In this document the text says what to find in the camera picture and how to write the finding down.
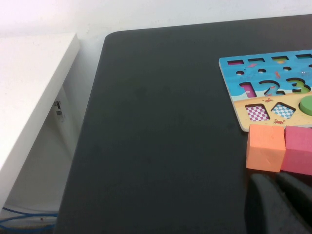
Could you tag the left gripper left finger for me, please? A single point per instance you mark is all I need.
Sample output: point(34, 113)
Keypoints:
point(265, 209)

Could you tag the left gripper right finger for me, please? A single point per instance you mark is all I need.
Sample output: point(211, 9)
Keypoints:
point(299, 192)

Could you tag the green circle piece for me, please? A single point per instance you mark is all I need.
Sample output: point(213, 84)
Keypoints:
point(307, 106)

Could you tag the blue wooden number puzzle board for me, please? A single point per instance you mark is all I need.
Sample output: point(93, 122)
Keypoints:
point(231, 80)

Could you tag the magenta foam cube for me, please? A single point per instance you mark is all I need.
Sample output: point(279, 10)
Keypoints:
point(299, 151)

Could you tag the orange foam cube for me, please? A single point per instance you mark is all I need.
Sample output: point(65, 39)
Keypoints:
point(265, 146)

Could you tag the barcode label sticker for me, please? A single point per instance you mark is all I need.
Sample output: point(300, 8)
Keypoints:
point(59, 111)

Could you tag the white shelf unit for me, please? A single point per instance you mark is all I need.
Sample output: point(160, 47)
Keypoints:
point(29, 73)

